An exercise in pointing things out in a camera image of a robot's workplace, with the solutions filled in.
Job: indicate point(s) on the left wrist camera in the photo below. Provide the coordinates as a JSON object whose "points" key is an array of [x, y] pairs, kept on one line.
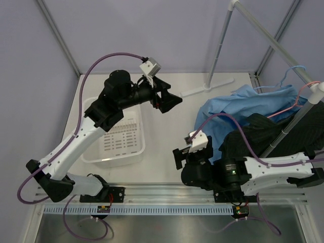
{"points": [[150, 67]]}

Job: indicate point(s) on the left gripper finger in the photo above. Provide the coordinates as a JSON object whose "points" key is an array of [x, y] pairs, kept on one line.
{"points": [[168, 102], [160, 84]]}

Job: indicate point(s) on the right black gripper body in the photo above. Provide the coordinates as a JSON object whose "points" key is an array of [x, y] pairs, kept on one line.
{"points": [[201, 157]]}

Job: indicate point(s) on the white plastic basket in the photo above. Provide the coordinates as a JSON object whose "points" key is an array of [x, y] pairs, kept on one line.
{"points": [[123, 145]]}

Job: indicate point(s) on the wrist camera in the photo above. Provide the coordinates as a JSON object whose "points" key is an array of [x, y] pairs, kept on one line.
{"points": [[198, 142], [150, 67]]}

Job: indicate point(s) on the black striped shirt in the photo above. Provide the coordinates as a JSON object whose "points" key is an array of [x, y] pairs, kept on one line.
{"points": [[306, 136]]}

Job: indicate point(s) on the blue shirt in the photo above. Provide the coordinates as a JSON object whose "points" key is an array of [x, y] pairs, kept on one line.
{"points": [[244, 102]]}

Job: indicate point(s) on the pink wire hanger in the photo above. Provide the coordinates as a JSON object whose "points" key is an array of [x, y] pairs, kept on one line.
{"points": [[295, 104]]}

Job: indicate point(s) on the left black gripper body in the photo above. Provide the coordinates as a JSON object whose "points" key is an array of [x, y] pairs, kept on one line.
{"points": [[155, 100]]}

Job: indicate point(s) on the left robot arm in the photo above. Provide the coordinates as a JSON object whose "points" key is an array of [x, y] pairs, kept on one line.
{"points": [[119, 93]]}

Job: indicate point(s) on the white clothes rack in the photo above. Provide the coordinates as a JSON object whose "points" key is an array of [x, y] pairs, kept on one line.
{"points": [[317, 90]]}

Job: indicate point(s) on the aluminium mounting rail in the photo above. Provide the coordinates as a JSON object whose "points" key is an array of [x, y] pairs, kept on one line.
{"points": [[177, 194]]}

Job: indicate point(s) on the white slotted cable duct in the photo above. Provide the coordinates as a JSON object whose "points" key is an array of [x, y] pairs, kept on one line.
{"points": [[164, 210]]}

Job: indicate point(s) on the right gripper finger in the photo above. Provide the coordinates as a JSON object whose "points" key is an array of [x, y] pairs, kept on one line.
{"points": [[180, 163], [180, 153]]}

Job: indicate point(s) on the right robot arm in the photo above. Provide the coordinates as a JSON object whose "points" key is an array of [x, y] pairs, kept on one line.
{"points": [[241, 177]]}

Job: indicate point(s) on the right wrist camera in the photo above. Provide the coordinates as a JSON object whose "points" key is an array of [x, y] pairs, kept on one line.
{"points": [[198, 142]]}

